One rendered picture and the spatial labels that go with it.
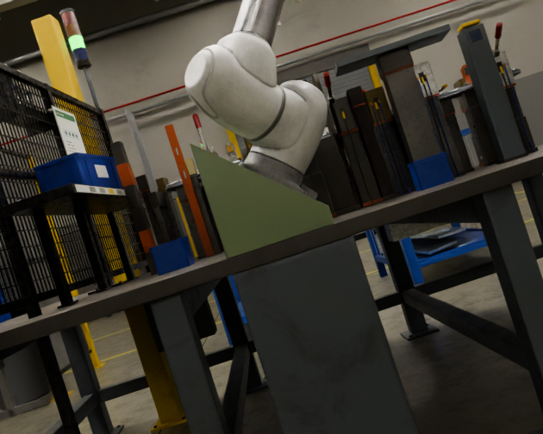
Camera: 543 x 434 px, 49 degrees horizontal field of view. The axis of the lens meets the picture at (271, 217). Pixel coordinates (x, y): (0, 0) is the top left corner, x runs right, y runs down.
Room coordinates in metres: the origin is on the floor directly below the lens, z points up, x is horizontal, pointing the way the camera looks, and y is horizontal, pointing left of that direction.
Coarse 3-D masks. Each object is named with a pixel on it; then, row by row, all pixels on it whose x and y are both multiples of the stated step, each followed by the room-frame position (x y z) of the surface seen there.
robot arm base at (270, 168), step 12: (252, 156) 1.50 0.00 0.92; (264, 156) 1.47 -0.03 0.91; (252, 168) 1.45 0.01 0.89; (264, 168) 1.46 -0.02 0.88; (276, 168) 1.46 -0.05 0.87; (288, 168) 1.47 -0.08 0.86; (276, 180) 1.46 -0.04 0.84; (288, 180) 1.47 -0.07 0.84; (300, 180) 1.52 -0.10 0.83; (300, 192) 1.46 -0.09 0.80; (312, 192) 1.54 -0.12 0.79
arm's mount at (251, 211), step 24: (216, 168) 1.40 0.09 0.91; (240, 168) 1.40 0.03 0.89; (216, 192) 1.40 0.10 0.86; (240, 192) 1.40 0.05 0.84; (264, 192) 1.41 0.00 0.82; (288, 192) 1.41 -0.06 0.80; (216, 216) 1.40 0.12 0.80; (240, 216) 1.40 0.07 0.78; (264, 216) 1.41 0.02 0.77; (288, 216) 1.41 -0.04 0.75; (312, 216) 1.41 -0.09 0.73; (240, 240) 1.40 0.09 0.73; (264, 240) 1.40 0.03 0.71
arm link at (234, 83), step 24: (264, 0) 1.43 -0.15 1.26; (240, 24) 1.42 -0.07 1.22; (264, 24) 1.42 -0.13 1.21; (216, 48) 1.34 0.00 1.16; (240, 48) 1.36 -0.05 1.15; (264, 48) 1.39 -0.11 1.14; (192, 72) 1.36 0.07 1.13; (216, 72) 1.32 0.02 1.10; (240, 72) 1.34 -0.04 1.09; (264, 72) 1.38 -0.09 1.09; (192, 96) 1.37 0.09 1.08; (216, 96) 1.33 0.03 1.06; (240, 96) 1.35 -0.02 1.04; (264, 96) 1.38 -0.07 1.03; (216, 120) 1.40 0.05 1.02; (240, 120) 1.38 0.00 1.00; (264, 120) 1.40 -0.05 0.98
